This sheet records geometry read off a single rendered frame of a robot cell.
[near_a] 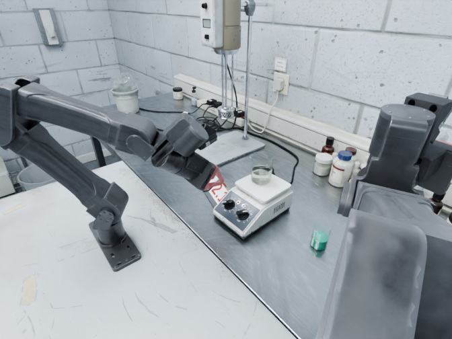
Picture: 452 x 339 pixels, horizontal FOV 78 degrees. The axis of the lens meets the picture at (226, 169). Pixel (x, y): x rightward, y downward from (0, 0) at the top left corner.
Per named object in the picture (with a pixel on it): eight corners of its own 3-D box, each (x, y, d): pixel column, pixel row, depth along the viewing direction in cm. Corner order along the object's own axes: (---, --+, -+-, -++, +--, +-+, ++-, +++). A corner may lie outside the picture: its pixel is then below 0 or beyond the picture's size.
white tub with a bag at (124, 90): (116, 117, 147) (106, 76, 136) (115, 108, 159) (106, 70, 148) (143, 114, 151) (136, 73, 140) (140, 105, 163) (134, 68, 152)
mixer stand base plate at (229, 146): (208, 169, 102) (208, 167, 102) (181, 150, 115) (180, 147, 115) (266, 146, 118) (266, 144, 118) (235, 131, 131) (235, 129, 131)
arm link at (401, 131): (366, 98, 37) (358, 131, 28) (444, 108, 34) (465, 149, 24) (346, 173, 43) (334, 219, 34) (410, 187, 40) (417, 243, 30)
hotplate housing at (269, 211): (243, 241, 72) (244, 218, 68) (212, 216, 80) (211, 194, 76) (296, 206, 84) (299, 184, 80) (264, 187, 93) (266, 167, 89)
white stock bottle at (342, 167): (342, 177, 98) (350, 148, 92) (351, 187, 93) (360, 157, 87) (325, 177, 98) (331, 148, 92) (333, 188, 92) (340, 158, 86)
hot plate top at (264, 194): (264, 204, 73) (264, 202, 72) (233, 184, 80) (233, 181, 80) (292, 187, 79) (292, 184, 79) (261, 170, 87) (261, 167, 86)
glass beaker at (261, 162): (269, 175, 84) (272, 150, 79) (274, 187, 78) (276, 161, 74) (246, 175, 83) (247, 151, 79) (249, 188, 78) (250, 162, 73)
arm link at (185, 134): (209, 128, 62) (168, 89, 57) (208, 146, 54) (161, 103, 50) (174, 160, 66) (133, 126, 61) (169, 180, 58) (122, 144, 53)
